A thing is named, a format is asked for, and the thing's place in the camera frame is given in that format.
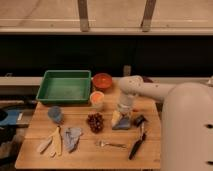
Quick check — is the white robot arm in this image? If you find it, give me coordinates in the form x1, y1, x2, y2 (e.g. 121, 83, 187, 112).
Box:
111, 75, 213, 171

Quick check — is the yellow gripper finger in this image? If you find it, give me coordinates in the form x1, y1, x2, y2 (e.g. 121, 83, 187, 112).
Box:
111, 110, 121, 126

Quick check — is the purple bowl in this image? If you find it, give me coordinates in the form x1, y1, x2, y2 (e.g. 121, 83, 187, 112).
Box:
143, 77, 153, 83

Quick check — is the blue cup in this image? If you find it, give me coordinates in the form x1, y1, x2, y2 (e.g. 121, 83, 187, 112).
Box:
48, 106, 62, 124

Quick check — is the black dish brush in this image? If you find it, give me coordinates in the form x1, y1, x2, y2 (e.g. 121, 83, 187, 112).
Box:
129, 115, 147, 160

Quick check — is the red bowl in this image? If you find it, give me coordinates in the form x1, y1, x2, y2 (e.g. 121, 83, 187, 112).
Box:
92, 73, 112, 90

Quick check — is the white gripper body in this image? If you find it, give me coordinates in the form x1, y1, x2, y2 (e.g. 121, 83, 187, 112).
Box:
117, 92, 135, 115

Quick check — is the bunch of red grapes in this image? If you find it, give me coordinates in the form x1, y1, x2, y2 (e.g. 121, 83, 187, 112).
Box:
87, 113, 104, 133

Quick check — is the dark cylindrical shaker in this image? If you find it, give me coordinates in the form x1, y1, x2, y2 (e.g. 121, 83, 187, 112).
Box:
123, 65, 131, 76

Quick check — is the clear cup with orange content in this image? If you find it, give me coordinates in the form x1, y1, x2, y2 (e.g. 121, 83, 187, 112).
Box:
90, 91, 104, 111

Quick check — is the silver fork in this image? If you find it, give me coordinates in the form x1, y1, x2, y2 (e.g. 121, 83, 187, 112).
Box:
95, 141, 126, 148

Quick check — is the green plastic tray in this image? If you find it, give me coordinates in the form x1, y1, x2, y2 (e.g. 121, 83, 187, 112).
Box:
36, 70, 91, 104

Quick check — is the blue sponge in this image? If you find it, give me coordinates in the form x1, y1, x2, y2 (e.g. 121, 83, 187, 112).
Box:
112, 117, 131, 130

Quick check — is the blue object at left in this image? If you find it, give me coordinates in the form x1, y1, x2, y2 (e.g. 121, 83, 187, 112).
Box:
0, 109, 22, 126

